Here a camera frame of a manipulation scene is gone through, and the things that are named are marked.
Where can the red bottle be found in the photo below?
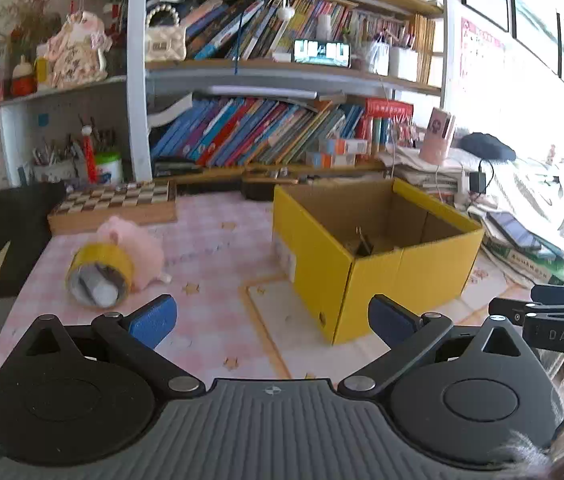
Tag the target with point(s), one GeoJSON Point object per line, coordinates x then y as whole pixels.
{"type": "Point", "coordinates": [87, 147]}

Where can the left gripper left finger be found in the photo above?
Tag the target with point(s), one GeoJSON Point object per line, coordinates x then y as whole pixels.
{"type": "Point", "coordinates": [131, 339]}

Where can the pink cylindrical holder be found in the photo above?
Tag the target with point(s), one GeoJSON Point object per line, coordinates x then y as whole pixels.
{"type": "Point", "coordinates": [437, 138]}

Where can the white cylinder inside tape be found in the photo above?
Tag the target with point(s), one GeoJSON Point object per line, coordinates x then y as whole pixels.
{"type": "Point", "coordinates": [95, 289]}

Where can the dark brown wooden case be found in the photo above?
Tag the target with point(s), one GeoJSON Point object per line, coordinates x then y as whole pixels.
{"type": "Point", "coordinates": [260, 187]}

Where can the white bookshelf unit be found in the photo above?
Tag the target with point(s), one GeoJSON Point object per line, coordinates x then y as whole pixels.
{"type": "Point", "coordinates": [149, 84]}

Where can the black hat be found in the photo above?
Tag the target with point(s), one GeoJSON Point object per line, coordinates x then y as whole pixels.
{"type": "Point", "coordinates": [486, 146]}

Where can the black charger adapter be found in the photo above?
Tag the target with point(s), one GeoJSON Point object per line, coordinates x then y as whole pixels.
{"type": "Point", "coordinates": [478, 181]}

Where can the orange white small box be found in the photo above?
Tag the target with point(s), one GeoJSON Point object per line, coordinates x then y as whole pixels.
{"type": "Point", "coordinates": [337, 147]}

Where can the smartphone on shelf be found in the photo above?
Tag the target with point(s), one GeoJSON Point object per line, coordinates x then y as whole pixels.
{"type": "Point", "coordinates": [327, 53]}

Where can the yellow cardboard box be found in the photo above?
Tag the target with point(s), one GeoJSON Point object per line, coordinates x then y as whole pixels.
{"type": "Point", "coordinates": [343, 244]}

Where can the pink checkered tablecloth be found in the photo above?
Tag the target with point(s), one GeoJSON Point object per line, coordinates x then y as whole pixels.
{"type": "Point", "coordinates": [237, 314]}

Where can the black Yamaha keyboard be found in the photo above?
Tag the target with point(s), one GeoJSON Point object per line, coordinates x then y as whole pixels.
{"type": "Point", "coordinates": [24, 231]}

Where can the green lid white jar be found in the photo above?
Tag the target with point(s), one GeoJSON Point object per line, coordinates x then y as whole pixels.
{"type": "Point", "coordinates": [109, 168]}

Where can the smartphone on books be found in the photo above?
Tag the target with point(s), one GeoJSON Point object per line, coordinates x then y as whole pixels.
{"type": "Point", "coordinates": [514, 231]}

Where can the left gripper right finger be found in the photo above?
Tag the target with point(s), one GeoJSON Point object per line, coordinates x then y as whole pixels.
{"type": "Point", "coordinates": [412, 340]}

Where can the pink cat figurine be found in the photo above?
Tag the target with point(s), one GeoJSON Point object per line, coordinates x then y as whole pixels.
{"type": "Point", "coordinates": [77, 52]}

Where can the white pen holder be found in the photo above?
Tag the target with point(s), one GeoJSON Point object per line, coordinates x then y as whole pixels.
{"type": "Point", "coordinates": [57, 172]}

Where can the white quilted handbag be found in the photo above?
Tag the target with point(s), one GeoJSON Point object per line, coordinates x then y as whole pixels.
{"type": "Point", "coordinates": [164, 43]}

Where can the green dictionary book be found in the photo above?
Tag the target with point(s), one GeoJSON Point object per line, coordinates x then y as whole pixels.
{"type": "Point", "coordinates": [524, 268]}

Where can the wooden chess board box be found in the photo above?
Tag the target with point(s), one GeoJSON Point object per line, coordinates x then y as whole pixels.
{"type": "Point", "coordinates": [143, 203]}

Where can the pink plush pig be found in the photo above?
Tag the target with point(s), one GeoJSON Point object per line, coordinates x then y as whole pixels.
{"type": "Point", "coordinates": [144, 250]}

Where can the yellow tape roll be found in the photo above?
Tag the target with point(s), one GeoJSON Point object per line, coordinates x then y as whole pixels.
{"type": "Point", "coordinates": [110, 260]}

